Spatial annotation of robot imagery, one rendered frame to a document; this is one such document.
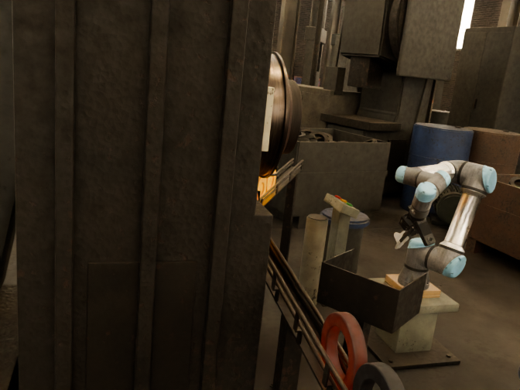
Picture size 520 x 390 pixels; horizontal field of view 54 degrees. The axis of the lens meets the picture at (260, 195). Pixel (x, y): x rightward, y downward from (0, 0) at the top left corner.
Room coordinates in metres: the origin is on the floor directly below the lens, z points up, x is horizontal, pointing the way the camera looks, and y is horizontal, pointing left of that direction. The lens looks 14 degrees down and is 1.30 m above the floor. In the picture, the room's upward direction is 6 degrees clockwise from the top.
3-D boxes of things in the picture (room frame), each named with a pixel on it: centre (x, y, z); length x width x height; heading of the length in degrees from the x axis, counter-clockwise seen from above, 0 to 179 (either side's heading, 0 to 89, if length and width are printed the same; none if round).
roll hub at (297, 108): (1.96, -0.06, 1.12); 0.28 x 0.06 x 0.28; 17
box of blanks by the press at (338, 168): (4.65, -0.48, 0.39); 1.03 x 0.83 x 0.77; 122
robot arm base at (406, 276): (2.34, -0.79, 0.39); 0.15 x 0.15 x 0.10
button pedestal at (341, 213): (2.80, -0.47, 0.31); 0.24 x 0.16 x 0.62; 17
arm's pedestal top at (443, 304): (2.34, -0.79, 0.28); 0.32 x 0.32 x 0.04; 18
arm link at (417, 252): (2.34, -0.80, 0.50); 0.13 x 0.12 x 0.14; 45
